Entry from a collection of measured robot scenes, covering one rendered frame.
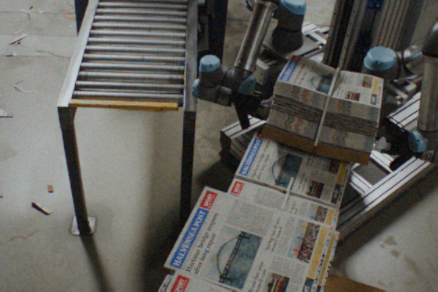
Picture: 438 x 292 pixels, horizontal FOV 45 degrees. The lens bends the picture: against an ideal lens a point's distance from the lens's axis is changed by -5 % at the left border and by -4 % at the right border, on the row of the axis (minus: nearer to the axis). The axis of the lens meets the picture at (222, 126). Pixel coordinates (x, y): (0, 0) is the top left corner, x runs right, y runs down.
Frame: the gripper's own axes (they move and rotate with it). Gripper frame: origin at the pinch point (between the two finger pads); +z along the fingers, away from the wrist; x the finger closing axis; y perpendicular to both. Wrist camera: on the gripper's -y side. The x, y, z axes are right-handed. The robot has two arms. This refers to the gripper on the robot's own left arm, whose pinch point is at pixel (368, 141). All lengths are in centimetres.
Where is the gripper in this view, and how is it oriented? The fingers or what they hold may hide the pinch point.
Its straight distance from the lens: 214.6
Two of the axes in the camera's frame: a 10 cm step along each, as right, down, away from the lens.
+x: -2.7, 4.0, -8.8
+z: -9.5, -2.5, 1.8
